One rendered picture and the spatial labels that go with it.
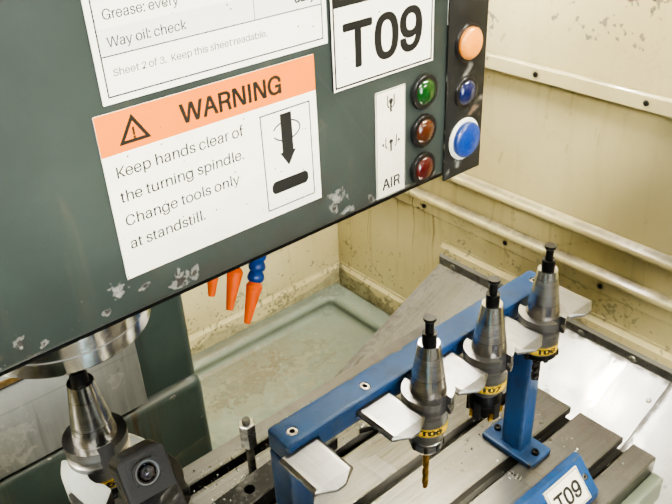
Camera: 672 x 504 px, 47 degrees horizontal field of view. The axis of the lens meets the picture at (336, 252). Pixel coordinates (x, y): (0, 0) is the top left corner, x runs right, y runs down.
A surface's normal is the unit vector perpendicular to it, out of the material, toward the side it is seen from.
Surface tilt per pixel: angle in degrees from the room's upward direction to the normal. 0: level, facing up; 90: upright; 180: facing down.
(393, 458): 0
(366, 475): 0
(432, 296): 24
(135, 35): 90
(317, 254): 90
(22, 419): 91
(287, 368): 0
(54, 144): 90
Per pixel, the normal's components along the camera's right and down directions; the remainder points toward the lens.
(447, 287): -0.35, -0.63
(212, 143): 0.65, 0.37
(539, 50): -0.76, 0.37
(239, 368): -0.04, -0.85
